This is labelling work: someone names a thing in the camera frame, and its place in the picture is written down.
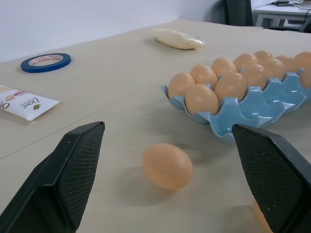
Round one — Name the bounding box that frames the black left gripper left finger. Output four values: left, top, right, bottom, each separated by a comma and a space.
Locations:
0, 121, 106, 233

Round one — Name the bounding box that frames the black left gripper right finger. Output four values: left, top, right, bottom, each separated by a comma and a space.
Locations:
232, 123, 311, 233

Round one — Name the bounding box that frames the blue egg tray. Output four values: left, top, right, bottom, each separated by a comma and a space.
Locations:
159, 67, 311, 146

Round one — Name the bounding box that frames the white Dove tube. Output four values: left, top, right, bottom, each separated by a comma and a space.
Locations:
0, 84, 61, 121

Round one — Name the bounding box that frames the brown egg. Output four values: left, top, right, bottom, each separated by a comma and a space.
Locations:
168, 72, 196, 100
185, 83, 219, 116
233, 53, 259, 71
253, 50, 273, 63
213, 72, 248, 102
274, 55, 298, 73
259, 58, 286, 81
141, 143, 194, 190
299, 69, 311, 88
190, 64, 218, 88
293, 51, 311, 71
211, 57, 238, 78
239, 63, 269, 89

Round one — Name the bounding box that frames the blue tape roll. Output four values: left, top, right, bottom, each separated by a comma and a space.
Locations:
20, 53, 72, 73

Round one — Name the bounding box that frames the dark chair back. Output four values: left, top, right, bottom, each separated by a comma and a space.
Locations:
298, 16, 311, 33

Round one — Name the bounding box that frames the white desk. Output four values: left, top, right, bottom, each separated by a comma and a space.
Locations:
252, 0, 311, 31

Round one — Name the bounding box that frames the black office chair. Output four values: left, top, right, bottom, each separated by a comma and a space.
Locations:
225, 0, 253, 26

